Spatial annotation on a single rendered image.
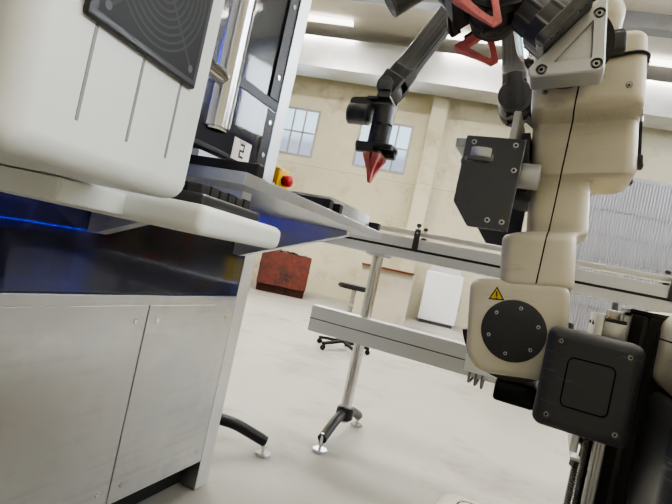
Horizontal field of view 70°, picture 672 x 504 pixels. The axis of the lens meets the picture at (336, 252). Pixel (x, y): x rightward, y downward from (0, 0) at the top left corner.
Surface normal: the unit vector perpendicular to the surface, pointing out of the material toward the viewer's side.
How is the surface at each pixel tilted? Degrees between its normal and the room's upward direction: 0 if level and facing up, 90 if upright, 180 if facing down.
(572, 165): 90
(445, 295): 90
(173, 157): 90
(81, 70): 90
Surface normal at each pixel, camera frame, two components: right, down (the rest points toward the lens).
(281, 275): 0.09, 0.00
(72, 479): 0.90, 0.19
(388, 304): -0.17, -0.05
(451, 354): -0.38, -0.10
